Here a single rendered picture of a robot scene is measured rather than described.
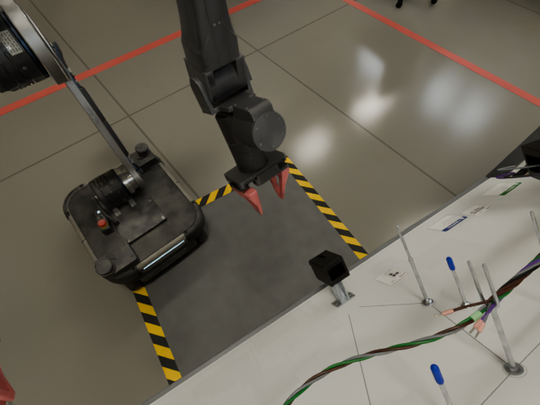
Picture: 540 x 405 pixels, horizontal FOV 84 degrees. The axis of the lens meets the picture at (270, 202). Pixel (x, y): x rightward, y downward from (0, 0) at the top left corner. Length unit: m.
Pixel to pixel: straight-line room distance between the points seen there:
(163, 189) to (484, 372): 1.48
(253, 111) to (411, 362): 0.40
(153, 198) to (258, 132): 1.27
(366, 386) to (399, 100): 2.27
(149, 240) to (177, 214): 0.18
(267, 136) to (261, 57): 2.37
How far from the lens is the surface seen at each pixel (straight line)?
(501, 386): 0.46
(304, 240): 1.70
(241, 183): 0.51
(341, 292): 0.66
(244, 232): 1.72
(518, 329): 0.52
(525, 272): 0.45
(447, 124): 2.53
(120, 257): 1.51
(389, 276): 0.68
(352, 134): 2.20
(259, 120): 0.42
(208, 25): 0.43
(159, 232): 1.54
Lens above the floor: 1.56
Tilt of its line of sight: 60 degrees down
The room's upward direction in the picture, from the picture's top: straight up
